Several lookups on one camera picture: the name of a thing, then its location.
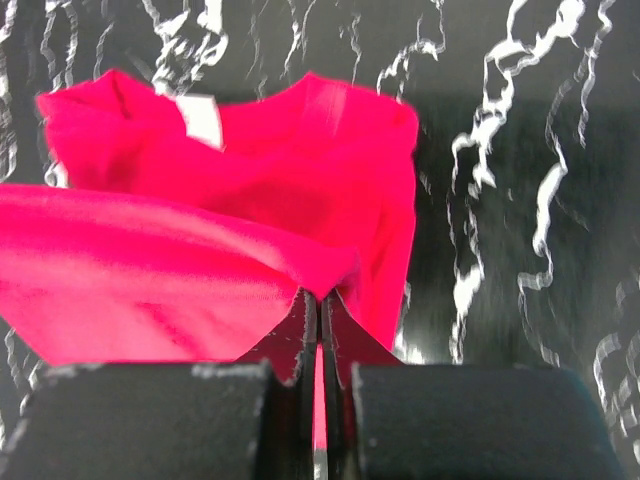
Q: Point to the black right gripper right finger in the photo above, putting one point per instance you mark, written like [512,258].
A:
[345,343]

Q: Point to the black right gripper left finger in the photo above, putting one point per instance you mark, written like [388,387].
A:
[285,447]

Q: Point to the magenta t shirt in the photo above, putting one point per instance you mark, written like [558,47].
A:
[187,228]

